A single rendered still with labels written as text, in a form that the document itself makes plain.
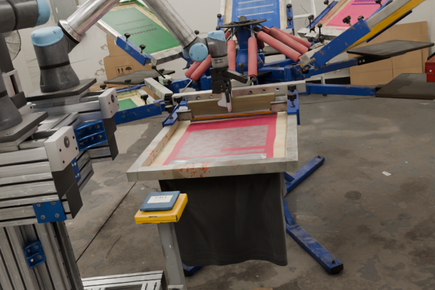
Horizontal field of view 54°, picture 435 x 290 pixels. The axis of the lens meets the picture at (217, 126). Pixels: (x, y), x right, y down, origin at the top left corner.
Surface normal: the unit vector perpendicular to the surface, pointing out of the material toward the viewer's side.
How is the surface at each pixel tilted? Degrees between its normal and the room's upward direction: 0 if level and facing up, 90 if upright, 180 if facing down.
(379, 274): 0
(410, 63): 78
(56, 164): 90
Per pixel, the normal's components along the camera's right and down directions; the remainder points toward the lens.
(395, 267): -0.15, -0.94
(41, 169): -0.04, 0.32
